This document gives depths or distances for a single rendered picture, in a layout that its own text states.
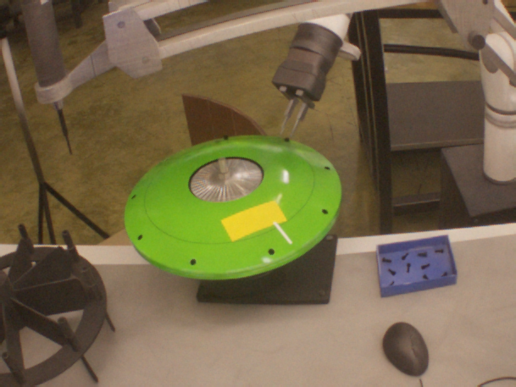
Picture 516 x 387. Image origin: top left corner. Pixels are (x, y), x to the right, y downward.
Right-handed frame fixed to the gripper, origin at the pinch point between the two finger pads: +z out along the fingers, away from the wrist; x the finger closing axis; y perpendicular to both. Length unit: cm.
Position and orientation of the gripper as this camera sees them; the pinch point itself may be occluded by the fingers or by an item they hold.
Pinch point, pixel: (285, 135)
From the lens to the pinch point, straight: 105.4
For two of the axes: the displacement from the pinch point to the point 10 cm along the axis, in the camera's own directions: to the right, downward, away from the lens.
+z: -4.1, 9.0, -1.5
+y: -4.5, -3.5, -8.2
